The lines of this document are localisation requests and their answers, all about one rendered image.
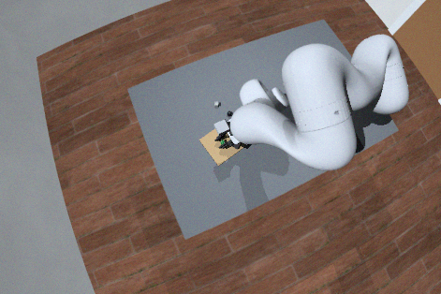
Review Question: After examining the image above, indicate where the tan flat mat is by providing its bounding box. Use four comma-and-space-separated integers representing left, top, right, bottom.
199, 129, 245, 166

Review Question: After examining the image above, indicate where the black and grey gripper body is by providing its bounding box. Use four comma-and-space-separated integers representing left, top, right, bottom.
228, 130, 240, 144

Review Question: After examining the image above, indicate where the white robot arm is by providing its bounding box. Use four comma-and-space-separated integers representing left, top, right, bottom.
214, 35, 409, 170

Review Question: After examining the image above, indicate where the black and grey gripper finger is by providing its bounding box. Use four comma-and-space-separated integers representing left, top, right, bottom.
215, 132, 228, 141
219, 139, 242, 149

